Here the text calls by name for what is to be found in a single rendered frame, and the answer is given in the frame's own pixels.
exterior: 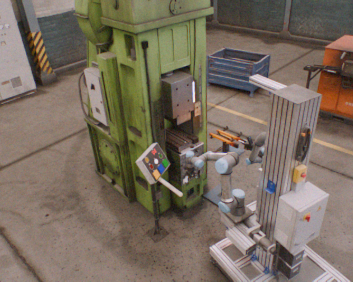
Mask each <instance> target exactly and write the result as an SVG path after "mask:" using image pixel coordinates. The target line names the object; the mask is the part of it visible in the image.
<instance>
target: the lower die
mask: <svg viewBox="0 0 353 282"><path fill-rule="evenodd" d="M167 130H168V131H170V132H172V133H174V134H175V135H177V136H179V137H181V138H183V139H184V140H186V141H187V142H188V143H185V142H184V141H182V140H180V139H178V138H177V137H175V136H173V135H171V134H170V133H168V132H166V137H167V141H168V145H169V141H170V146H171V147H172V146H173V148H174V144H175V149H176V150H178V151H180V152H181V151H183V150H185V149H186V148H188V147H190V146H192V140H190V139H188V138H186V137H185V136H183V135H181V134H179V133H178V132H176V131H173V129H170V128H167ZM168 138H169V139H168ZM171 140H172V141H171ZM167 141H166V143H167ZM173 141H174V142H173ZM171 143H172V145H171Z"/></svg>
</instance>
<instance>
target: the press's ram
mask: <svg viewBox="0 0 353 282"><path fill-rule="evenodd" d="M160 78H161V85H162V93H163V100H164V114H165V115H167V116H169V117H171V118H173V119H175V118H177V117H178V116H181V115H183V114H185V113H188V112H189V111H192V110H194V101H193V76H192V75H190V74H186V73H184V72H181V71H179V70H174V71H173V74H172V75H170V76H160Z"/></svg>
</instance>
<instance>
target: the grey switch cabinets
mask: <svg viewBox="0 0 353 282"><path fill-rule="evenodd" d="M35 92H37V90H36V84H35V82H34V78H33V76H32V72H31V67H30V65H29V61H28V59H27V55H26V51H25V48H24V44H23V42H22V40H21V36H20V33H19V30H18V27H17V21H16V19H15V16H14V13H13V10H12V6H11V2H10V0H0V104H3V103H6V102H9V101H12V100H15V99H17V98H20V97H24V96H26V95H29V94H32V93H35Z"/></svg>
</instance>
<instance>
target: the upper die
mask: <svg viewBox="0 0 353 282"><path fill-rule="evenodd" d="M165 119H167V120H168V121H170V122H172V123H173V124H175V125H180V124H182V123H184V122H186V121H188V120H189V119H191V112H190V111H189V112H188V113H185V114H183V115H181V116H178V117H176V118H175V119H173V118H171V117H169V116H167V115H165Z"/></svg>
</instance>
